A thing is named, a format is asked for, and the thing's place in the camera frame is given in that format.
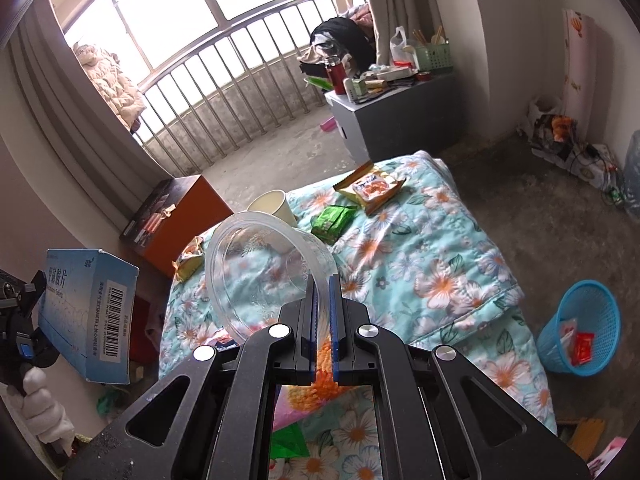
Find orange snack packet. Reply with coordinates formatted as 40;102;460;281
334;162;407;217

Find white paper cup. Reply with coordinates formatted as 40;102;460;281
246;190;299;229

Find beige padded jacket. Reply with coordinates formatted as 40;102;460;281
72;42;146;132

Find yellow-green packet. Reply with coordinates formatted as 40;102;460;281
172;237;206;281

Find white plastic bag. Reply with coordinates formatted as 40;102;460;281
390;27;422;69

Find wooden stool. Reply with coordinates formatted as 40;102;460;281
556;417;609;462

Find clear plastic container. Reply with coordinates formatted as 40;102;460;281
205;211;335;347

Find power strip and cables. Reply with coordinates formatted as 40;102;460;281
529;110;626;192

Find pink blanket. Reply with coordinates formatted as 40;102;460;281
590;435;629;477

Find blue plastic basket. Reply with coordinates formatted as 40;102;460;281
537;280;621;373

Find small green plastic basket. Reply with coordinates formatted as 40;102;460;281
415;40;454;72

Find black bag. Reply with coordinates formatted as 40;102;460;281
310;17;376;68

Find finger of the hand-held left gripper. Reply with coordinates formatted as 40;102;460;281
20;270;48;316
15;329;60;367

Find red thermos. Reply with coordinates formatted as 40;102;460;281
325;55;349;95

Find rolled printed wallpaper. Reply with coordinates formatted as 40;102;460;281
561;7;599;122

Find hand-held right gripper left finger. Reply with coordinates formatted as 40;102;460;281
62;275;323;480

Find floral blanket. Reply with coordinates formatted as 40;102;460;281
159;152;558;480

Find red packet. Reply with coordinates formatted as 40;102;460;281
570;332;596;366

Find orange box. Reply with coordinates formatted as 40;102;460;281
120;175;234;277

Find person's left hand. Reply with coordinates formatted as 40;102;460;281
19;366;77;456

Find small green packet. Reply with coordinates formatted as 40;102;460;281
311;205;357;242

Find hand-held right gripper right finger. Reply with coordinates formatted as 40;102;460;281
327;272;591;480

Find grey curtain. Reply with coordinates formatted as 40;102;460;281
367;0;427;63
0;0;173;201

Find grey cabinet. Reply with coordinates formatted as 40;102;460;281
325;72;464;163

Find blue medicine box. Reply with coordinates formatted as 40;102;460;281
39;248;141;385

